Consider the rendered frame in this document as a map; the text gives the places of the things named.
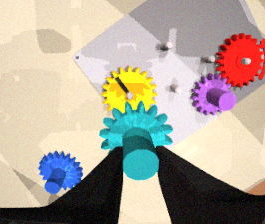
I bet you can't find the red gear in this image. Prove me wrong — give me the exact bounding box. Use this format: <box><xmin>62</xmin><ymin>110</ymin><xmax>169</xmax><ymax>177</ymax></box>
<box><xmin>214</xmin><ymin>34</ymin><xmax>265</xmax><ymax>87</ymax></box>

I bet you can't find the yellow gear with black stripe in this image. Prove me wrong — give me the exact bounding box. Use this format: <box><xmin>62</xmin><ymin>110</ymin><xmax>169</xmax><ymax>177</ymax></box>
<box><xmin>101</xmin><ymin>65</ymin><xmax>157</xmax><ymax>112</ymax></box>

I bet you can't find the blue gear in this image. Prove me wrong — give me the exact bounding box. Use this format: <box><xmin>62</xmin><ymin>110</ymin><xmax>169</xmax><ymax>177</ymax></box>
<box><xmin>39</xmin><ymin>151</ymin><xmax>83</xmax><ymax>194</ymax></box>

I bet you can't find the teal gear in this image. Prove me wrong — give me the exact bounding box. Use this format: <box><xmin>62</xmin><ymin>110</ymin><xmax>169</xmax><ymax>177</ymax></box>
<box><xmin>99</xmin><ymin>100</ymin><xmax>173</xmax><ymax>181</ymax></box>

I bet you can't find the purple gear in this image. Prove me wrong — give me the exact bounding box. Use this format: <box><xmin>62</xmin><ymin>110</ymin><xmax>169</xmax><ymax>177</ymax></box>
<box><xmin>191</xmin><ymin>72</ymin><xmax>236</xmax><ymax>116</ymax></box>

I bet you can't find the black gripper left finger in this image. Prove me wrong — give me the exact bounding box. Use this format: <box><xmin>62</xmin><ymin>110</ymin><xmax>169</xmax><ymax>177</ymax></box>
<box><xmin>0</xmin><ymin>147</ymin><xmax>123</xmax><ymax>224</ymax></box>

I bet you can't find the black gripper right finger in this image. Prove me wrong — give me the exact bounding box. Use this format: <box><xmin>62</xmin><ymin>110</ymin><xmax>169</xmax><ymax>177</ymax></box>
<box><xmin>156</xmin><ymin>145</ymin><xmax>265</xmax><ymax>224</ymax></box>

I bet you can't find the red curved arrow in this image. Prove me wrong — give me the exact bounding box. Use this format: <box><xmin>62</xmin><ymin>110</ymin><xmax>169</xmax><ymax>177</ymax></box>
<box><xmin>258</xmin><ymin>39</ymin><xmax>265</xmax><ymax>80</ymax></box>

